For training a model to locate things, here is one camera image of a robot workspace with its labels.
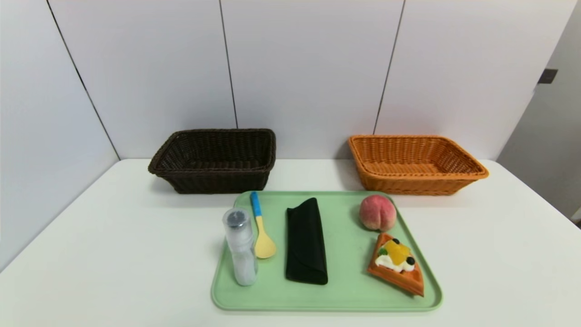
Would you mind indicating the pink peach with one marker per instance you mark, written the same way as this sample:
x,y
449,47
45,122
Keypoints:
x,y
377,213

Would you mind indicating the clear bottle with white contents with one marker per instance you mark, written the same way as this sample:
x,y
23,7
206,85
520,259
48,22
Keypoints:
x,y
241,254

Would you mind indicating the waffle slice with fruit topping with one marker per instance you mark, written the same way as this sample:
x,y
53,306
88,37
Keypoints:
x,y
397,272

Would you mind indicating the dark brown wicker basket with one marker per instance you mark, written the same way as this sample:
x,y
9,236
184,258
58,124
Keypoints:
x,y
213,181

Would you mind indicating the orange wicker basket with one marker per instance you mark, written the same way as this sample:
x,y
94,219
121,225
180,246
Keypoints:
x,y
408,184

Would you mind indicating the black folded pouch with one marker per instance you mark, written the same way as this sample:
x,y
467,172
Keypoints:
x,y
305,245

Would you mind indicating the light green plastic tray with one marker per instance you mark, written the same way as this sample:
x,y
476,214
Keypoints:
x,y
349,272

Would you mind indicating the dark wall bracket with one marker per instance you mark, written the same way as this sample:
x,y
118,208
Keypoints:
x,y
548,76

